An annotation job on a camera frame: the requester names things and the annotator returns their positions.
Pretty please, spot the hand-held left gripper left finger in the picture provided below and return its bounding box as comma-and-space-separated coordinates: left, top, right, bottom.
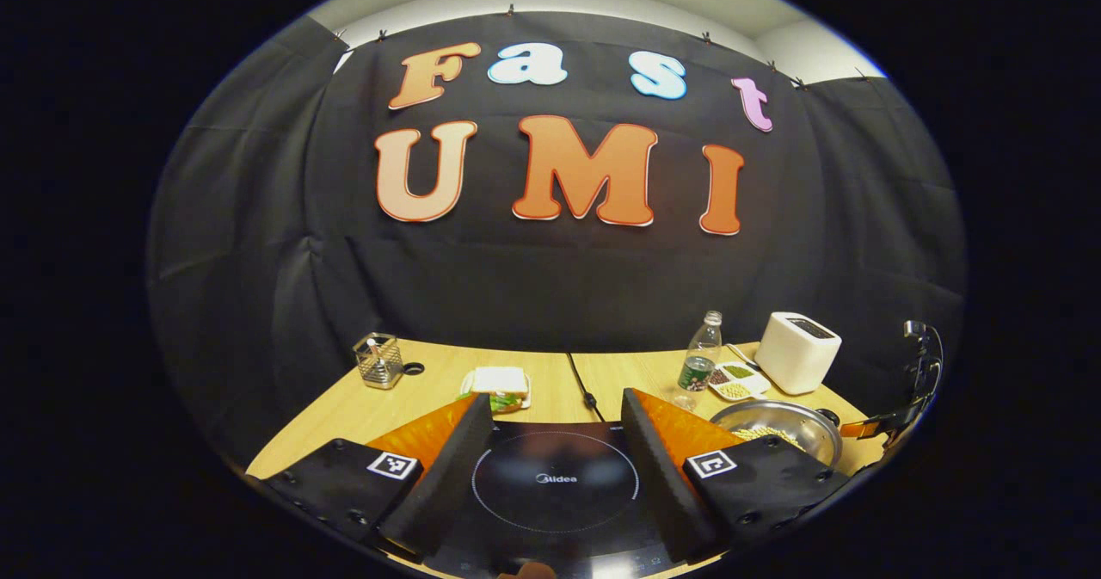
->
261, 392, 498, 564

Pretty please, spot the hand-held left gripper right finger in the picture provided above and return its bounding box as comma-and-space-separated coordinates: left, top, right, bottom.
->
621, 388, 861, 563

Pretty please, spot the stainless steel pot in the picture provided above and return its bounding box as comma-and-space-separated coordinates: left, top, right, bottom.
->
710, 400, 846, 470

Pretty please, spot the black induction cooktop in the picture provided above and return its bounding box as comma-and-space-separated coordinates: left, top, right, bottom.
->
421, 420, 689, 579

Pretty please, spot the white toaster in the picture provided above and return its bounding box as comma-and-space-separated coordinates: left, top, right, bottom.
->
755, 311, 843, 396

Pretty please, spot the pile of soybeans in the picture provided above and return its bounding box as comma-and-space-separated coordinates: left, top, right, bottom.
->
731, 426, 805, 453

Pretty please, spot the white plate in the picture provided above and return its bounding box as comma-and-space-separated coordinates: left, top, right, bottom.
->
460, 367, 532, 413

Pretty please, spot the clear plastic water bottle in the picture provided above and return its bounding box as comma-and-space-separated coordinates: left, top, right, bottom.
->
673, 310, 723, 412

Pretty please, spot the white divided dish with beans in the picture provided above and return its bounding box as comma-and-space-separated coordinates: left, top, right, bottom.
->
707, 360, 772, 403

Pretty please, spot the black backdrop cloth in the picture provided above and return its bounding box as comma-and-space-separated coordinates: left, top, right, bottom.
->
146, 11, 969, 468

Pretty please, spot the black power cable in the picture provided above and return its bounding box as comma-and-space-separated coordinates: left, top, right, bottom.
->
566, 352, 605, 423

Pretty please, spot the metal wire mesh holder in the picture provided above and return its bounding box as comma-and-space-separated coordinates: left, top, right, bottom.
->
353, 332, 405, 390

